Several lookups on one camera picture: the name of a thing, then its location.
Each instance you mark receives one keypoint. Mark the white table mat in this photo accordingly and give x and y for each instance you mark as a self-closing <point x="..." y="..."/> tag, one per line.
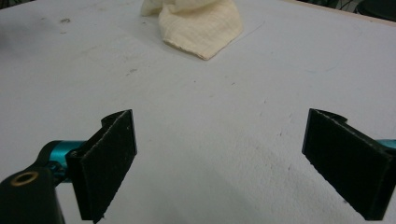
<point x="202" y="124"/>

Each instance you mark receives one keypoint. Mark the wooden table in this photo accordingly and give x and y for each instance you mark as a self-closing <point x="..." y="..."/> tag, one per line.
<point x="330" y="8"/>

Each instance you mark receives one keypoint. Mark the cream cloth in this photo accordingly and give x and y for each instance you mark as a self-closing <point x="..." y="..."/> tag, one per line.
<point x="199" y="31"/>

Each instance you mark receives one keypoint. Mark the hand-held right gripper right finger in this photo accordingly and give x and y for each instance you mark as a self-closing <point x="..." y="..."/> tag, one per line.
<point x="348" y="161"/>

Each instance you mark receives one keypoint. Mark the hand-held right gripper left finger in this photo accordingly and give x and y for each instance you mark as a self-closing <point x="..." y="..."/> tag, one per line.
<point x="102" y="168"/>

